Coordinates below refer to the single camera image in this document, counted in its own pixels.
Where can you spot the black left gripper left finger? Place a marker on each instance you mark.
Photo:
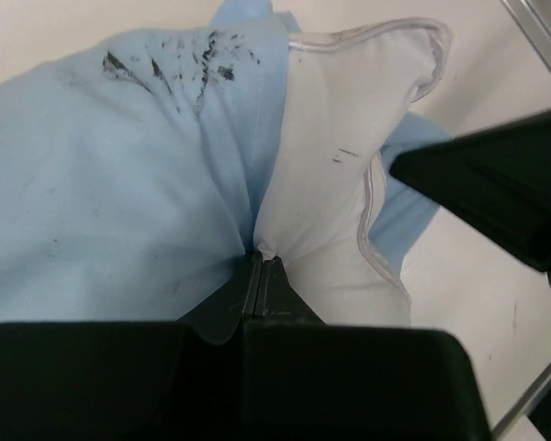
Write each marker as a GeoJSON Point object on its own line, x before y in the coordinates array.
{"type": "Point", "coordinates": [209, 373]}

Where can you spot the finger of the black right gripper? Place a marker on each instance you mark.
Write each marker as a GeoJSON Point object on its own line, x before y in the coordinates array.
{"type": "Point", "coordinates": [498, 181]}

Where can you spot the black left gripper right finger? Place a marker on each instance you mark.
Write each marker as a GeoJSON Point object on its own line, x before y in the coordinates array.
{"type": "Point", "coordinates": [284, 392]}

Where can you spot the white pillow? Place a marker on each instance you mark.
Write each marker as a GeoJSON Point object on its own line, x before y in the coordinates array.
{"type": "Point", "coordinates": [346, 93]}

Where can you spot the green and blue pillowcase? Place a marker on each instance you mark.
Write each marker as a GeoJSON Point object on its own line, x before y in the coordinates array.
{"type": "Point", "coordinates": [132, 174]}

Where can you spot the aluminium rail frame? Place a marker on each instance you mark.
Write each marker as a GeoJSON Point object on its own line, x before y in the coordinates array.
{"type": "Point", "coordinates": [533, 17]}

